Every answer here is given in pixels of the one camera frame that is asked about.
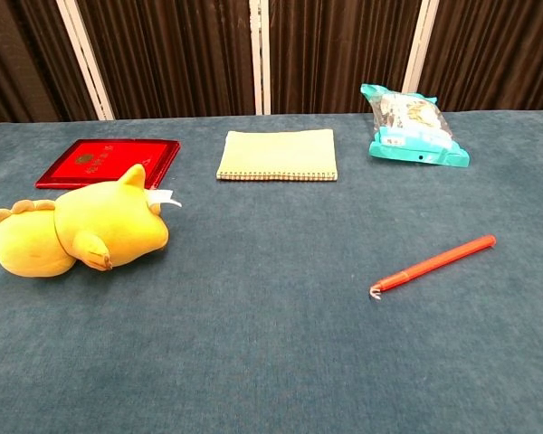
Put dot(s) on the red hook pen tool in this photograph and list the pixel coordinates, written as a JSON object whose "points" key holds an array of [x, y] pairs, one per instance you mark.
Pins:
{"points": [[434, 262]]}

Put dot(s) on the yellow spiral notebook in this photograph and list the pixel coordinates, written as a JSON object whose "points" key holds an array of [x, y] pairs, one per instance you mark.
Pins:
{"points": [[276, 153]]}

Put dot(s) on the dark brown pleated curtain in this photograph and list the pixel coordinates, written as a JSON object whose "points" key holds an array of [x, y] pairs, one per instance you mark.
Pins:
{"points": [[185, 54]]}

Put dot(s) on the red certificate folder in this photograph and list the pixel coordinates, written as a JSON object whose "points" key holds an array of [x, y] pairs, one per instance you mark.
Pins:
{"points": [[95, 158]]}

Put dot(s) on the blue table cloth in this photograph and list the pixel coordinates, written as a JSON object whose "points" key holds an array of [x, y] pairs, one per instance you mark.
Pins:
{"points": [[271, 352]]}

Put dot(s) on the white frame post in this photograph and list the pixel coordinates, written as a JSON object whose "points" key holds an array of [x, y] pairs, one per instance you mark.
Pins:
{"points": [[261, 54], [420, 45], [86, 59]]}

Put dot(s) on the yellow plush toy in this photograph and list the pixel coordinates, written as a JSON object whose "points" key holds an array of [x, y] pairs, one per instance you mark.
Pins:
{"points": [[108, 217]]}

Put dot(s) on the teal snack bag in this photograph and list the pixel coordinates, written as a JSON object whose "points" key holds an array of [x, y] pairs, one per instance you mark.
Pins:
{"points": [[412, 135]]}

